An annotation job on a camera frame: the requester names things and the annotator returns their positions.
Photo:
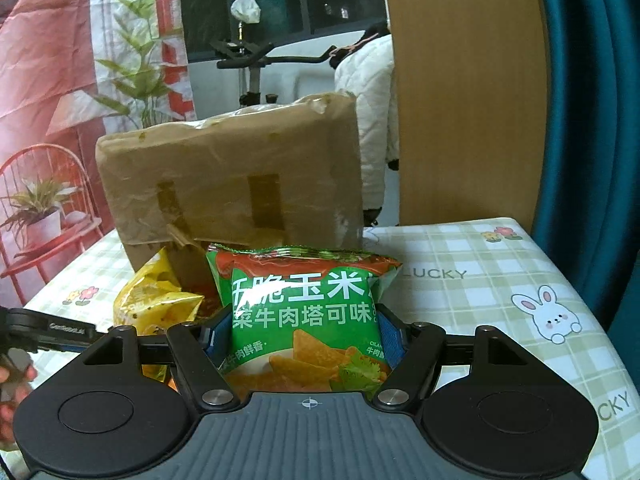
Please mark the black cloth with pink trim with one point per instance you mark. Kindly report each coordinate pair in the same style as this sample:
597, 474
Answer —
372, 37

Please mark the printed backdrop cloth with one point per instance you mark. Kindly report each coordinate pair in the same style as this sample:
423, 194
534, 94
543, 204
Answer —
50, 60

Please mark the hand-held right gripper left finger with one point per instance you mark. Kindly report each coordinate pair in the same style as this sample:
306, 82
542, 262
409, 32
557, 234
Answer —
214, 342

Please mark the black exercise bike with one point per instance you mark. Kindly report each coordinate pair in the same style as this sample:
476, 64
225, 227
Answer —
250, 52

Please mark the yellow chip packet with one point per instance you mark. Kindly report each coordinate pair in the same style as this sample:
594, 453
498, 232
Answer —
150, 300

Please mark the person's left hand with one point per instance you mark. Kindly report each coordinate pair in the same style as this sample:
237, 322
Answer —
7, 410

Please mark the taped cardboard box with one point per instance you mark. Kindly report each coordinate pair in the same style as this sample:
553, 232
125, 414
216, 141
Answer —
225, 160

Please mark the wooden board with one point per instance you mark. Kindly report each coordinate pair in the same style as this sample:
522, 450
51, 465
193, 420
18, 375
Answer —
465, 85

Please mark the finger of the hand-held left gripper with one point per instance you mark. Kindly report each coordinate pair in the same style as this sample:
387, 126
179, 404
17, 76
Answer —
55, 330

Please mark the white plastic bag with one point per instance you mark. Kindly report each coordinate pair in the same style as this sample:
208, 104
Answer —
245, 10

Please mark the teal curtain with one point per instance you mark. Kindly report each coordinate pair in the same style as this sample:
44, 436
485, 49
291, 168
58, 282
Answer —
590, 110

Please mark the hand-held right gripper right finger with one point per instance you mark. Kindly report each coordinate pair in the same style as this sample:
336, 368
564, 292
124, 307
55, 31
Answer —
387, 342

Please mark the white quilted jacket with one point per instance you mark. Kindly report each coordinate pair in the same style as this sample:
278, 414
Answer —
365, 110

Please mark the green chip packet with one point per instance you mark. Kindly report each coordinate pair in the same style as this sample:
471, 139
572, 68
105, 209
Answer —
300, 310

